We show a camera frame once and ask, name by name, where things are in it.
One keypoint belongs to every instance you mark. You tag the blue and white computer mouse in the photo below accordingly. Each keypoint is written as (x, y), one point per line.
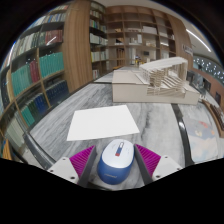
(115, 163)

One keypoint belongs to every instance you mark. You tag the long ceiling light strip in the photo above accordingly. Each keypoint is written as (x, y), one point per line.
(199, 40)

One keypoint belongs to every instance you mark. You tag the white architectural building model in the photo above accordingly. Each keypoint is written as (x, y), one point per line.
(133, 90)

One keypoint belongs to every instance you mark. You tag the white paper sheet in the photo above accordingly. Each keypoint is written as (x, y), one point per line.
(103, 123)

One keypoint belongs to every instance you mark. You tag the large book-filled shelf unit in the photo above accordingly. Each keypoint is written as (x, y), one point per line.
(33, 73)

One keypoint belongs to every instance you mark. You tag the narrow dark bookshelf unit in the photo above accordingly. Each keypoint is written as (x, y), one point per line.
(98, 40)

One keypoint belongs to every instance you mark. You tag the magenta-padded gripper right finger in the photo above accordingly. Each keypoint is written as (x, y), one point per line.
(166, 166)

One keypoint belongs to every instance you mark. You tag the dark grey box models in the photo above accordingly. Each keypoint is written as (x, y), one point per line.
(200, 81)

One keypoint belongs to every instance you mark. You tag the group of small ceiling lights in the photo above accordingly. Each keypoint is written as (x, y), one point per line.
(208, 66)

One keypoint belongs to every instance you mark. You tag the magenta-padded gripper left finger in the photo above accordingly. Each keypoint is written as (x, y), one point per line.
(63, 168)

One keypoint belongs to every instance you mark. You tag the wall sign plate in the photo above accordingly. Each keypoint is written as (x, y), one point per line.
(187, 50)

